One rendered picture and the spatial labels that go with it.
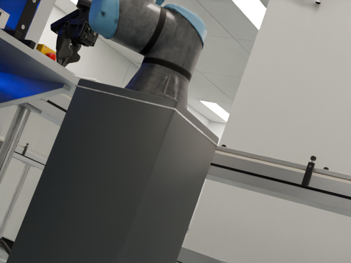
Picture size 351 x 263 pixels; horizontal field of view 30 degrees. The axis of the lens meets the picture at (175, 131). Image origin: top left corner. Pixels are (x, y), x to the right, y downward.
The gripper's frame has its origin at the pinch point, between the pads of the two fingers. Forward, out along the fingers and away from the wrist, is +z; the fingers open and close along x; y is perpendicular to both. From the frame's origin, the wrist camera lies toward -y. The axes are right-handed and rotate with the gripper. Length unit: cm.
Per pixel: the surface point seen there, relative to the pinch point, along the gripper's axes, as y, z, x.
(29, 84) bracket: -8.6, 7.7, -0.4
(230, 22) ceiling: -228, -203, 391
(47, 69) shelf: 10.1, 5.5, -12.0
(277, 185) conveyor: 39, 5, 82
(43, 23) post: -28.4, -17.5, 11.1
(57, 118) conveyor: -39, 7, 44
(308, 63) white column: 3, -69, 144
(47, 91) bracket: 0.2, 8.8, -0.3
